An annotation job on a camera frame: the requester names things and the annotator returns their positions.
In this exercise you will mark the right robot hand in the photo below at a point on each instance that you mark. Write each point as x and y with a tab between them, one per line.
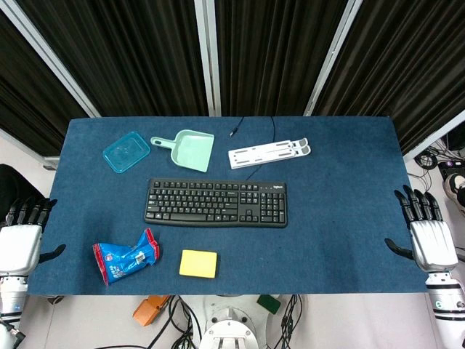
432	243

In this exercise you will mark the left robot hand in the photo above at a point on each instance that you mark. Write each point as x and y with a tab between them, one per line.
18	247

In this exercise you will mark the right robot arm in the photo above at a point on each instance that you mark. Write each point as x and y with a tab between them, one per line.
447	305

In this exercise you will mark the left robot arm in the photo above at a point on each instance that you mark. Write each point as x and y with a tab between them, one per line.
11	298

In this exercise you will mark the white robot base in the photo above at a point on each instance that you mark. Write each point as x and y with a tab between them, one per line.
229	327

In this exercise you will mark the black keyboard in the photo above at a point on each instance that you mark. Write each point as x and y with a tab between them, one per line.
216	202

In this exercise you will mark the black white sneaker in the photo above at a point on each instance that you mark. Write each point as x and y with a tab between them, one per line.
456	187

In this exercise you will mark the blue table cloth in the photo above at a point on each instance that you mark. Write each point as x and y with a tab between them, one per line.
327	232

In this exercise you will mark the blue red snack bag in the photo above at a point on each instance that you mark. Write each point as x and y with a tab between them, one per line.
123	259

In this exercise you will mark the teal plastic container lid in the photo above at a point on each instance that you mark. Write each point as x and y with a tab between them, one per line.
126	151

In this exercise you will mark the orange foot pedal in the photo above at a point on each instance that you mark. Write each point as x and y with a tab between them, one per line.
149	309

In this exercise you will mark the green foot pedal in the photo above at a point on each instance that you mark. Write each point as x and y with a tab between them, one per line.
269	303

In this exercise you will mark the yellow sponge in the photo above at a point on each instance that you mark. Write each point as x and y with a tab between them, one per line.
198	264

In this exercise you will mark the white folding laptop stand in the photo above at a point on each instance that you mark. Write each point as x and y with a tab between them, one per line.
269	152

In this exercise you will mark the mint green dustpan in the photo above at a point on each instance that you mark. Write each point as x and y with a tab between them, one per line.
189	149

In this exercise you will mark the black corrugated curtain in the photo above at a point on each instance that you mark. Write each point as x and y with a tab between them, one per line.
138	58

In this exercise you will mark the grey aluminium frame post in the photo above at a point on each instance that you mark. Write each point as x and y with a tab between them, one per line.
434	136
47	54
209	58
332	58

